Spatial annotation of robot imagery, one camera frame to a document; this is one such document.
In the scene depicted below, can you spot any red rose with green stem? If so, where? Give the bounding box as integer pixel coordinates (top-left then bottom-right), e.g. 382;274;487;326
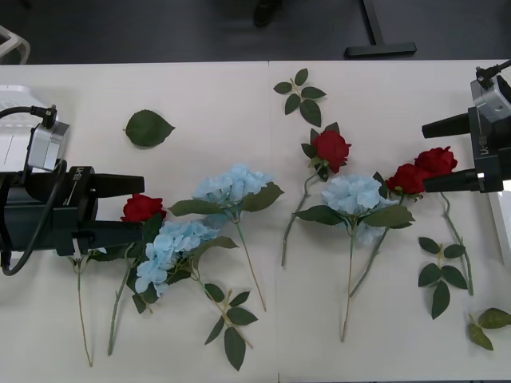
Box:
414;146;476;297
85;193;167;357
349;162;427;298
280;121;353;267

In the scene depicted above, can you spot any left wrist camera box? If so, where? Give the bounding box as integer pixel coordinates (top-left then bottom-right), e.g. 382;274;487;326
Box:
24;120;71;173

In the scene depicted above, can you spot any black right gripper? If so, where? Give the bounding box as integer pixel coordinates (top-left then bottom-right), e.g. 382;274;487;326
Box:
421;106;511;195

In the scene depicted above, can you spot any black stand foot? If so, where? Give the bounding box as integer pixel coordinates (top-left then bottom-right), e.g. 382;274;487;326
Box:
345;0;418;57

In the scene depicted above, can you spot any pale rounded frame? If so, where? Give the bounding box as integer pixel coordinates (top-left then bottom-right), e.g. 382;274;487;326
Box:
0;26;32;65

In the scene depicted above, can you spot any large single green leaf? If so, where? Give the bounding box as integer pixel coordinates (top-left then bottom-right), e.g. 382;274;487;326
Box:
122;109;176;149

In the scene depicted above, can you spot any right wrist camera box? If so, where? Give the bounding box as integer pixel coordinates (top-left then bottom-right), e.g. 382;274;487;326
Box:
469;74;511;121

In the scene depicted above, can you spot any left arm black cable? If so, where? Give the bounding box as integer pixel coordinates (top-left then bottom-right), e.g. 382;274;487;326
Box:
0;104;69;277

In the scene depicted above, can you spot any small two-leaf green twig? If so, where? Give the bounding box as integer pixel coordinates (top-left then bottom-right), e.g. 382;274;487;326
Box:
466;306;511;352

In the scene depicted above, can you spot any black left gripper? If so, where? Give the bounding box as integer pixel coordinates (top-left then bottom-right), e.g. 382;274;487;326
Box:
0;165;146;257

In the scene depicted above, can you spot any shallow white box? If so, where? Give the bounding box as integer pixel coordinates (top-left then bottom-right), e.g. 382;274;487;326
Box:
489;190;511;264
0;84;41;173

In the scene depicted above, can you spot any person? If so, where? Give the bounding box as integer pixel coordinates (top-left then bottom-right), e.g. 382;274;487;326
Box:
254;0;280;28

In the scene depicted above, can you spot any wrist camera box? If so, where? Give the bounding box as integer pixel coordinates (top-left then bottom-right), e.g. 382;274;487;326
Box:
469;74;511;121
24;120;71;173

